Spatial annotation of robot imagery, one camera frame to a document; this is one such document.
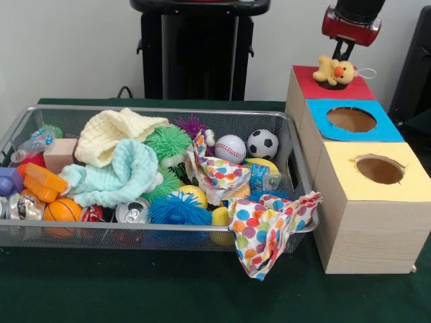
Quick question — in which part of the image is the white polka dot cloth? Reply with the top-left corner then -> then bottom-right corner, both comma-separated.
227,190 -> 323,282

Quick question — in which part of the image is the black upright panel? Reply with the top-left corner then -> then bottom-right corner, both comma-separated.
389,5 -> 431,126

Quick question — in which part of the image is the orange long studded brick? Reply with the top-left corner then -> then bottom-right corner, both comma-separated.
23,163 -> 70,203

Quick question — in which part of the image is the cream muslin cloth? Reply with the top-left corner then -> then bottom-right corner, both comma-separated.
73,107 -> 169,168

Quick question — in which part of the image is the small soccer ball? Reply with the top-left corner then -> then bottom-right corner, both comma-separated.
246,129 -> 280,160

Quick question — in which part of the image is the blue spiky rubber ball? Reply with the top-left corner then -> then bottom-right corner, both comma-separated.
147,190 -> 213,225

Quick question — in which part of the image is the yellow plush duck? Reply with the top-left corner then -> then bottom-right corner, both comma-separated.
312,55 -> 377,87

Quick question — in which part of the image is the purple spiky googly-eyed toy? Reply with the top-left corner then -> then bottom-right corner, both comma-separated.
174,116 -> 216,157

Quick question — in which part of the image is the wooden box with three holes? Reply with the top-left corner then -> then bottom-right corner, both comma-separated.
284,65 -> 431,275

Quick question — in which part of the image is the polka dot fabric pouch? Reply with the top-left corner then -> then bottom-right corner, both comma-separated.
185,129 -> 252,205

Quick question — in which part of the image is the mint green muslin cloth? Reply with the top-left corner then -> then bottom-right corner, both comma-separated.
59,138 -> 159,208

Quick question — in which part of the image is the orange toy basketball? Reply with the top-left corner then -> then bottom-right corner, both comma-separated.
42,198 -> 82,222

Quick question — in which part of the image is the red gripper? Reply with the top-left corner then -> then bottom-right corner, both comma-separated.
321,5 -> 383,62

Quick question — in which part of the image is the green spiky googly-eyed toy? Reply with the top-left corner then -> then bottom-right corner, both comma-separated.
143,126 -> 193,170

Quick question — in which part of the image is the white baseball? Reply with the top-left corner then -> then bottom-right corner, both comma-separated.
214,135 -> 247,165

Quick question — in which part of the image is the silver wire mesh bin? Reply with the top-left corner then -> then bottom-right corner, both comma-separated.
0,104 -> 320,254

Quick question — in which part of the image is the dark green tablecloth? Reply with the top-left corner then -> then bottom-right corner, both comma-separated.
402,108 -> 431,137
0,97 -> 431,323

